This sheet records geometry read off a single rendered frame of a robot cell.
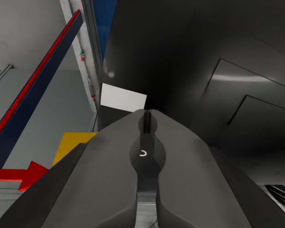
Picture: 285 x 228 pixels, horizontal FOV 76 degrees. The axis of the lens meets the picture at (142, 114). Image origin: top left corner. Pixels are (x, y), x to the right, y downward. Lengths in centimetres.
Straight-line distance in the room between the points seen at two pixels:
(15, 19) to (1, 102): 55
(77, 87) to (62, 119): 30
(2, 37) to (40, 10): 39
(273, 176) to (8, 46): 170
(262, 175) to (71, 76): 140
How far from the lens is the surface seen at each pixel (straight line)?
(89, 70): 48
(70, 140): 46
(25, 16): 153
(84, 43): 45
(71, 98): 130
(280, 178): 22
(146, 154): 16
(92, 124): 55
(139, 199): 88
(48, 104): 132
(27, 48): 166
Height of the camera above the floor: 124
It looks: 41 degrees down
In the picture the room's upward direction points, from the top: 179 degrees counter-clockwise
